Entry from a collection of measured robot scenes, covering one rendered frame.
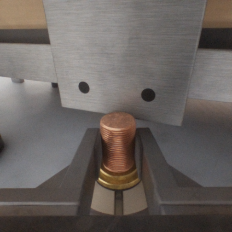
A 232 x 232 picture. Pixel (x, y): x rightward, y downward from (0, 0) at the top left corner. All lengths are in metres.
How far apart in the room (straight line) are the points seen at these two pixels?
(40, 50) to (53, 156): 0.17
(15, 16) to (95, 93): 0.21
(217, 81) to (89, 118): 0.28
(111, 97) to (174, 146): 0.20
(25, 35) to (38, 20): 0.04
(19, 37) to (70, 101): 0.19
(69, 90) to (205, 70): 0.13
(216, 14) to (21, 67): 0.25
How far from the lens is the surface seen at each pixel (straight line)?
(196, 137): 0.36
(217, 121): 0.43
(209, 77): 0.19
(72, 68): 0.16
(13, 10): 0.34
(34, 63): 0.27
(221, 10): 0.23
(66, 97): 0.18
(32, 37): 0.32
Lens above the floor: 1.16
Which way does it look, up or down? 29 degrees up
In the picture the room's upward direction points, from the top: 179 degrees clockwise
